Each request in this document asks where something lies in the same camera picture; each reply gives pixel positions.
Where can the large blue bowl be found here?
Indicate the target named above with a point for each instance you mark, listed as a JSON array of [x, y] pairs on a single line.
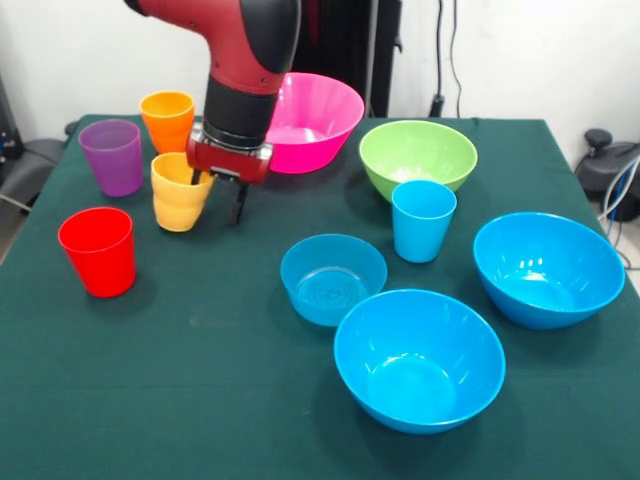
[[550, 280], [420, 380]]

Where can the small blue bowl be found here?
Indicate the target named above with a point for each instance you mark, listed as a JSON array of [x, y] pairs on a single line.
[[300, 280]]

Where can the blue cup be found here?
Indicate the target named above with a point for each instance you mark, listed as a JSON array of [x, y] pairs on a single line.
[[420, 230]]

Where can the dark green tablecloth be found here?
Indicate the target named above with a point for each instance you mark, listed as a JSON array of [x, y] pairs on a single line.
[[200, 375]]

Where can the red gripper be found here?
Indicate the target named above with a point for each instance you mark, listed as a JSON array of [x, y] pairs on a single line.
[[230, 160]]

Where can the pink bowl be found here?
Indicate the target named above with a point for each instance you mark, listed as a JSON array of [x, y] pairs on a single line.
[[315, 125]]

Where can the red cup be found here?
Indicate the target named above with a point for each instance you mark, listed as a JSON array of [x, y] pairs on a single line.
[[100, 260]]

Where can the black chair base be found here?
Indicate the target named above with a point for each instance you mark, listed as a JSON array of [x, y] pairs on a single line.
[[600, 170]]

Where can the orange cup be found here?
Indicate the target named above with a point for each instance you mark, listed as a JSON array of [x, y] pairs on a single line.
[[167, 125]]

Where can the purple cup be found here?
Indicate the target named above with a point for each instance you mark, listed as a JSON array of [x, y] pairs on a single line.
[[112, 165]]

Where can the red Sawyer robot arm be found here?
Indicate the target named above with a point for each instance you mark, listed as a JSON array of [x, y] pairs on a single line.
[[235, 55]]

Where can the yellow cup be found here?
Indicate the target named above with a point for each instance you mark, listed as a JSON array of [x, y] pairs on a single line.
[[175, 210]]

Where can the green bowl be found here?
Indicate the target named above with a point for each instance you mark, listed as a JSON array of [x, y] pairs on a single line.
[[415, 150]]

